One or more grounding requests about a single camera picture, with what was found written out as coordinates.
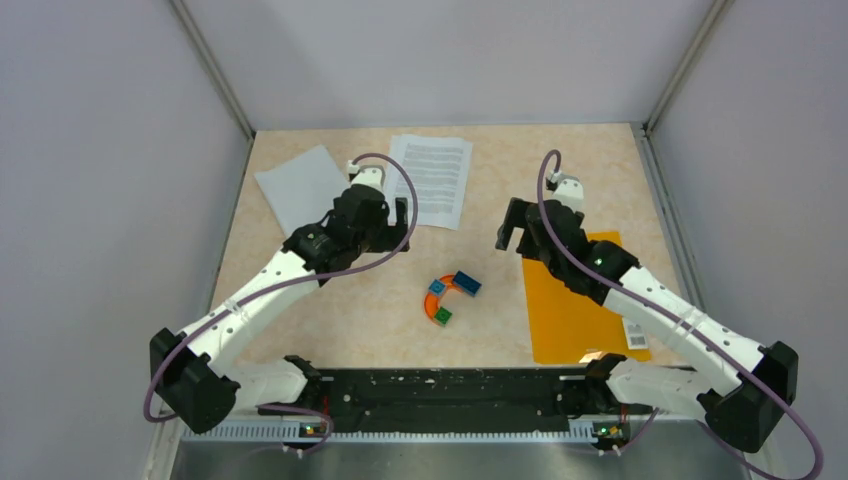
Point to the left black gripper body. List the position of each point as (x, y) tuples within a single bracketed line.
[(377, 239)]

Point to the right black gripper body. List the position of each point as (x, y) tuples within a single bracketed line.
[(528, 246)]

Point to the light blue toy cube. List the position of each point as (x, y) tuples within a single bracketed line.
[(437, 288)]

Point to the orange curved toy block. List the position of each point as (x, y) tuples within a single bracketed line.
[(431, 303)]

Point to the printed paper stack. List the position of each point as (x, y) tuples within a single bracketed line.
[(438, 168)]

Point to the dark blue toy block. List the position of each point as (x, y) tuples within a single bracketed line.
[(466, 283)]

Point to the orange plastic folder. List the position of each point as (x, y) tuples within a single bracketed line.
[(567, 328)]

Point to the green toy cube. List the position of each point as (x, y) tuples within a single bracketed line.
[(442, 316)]

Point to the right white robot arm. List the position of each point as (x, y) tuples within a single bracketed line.
[(740, 388)]

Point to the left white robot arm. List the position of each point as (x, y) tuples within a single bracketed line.
[(195, 371)]

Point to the blank white paper sheet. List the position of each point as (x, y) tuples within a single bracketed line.
[(301, 190)]

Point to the barcode sticker label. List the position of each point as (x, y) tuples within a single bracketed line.
[(634, 335)]

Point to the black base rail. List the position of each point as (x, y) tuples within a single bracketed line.
[(455, 400)]

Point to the white slotted cable duct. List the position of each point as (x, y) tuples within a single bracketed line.
[(283, 431)]

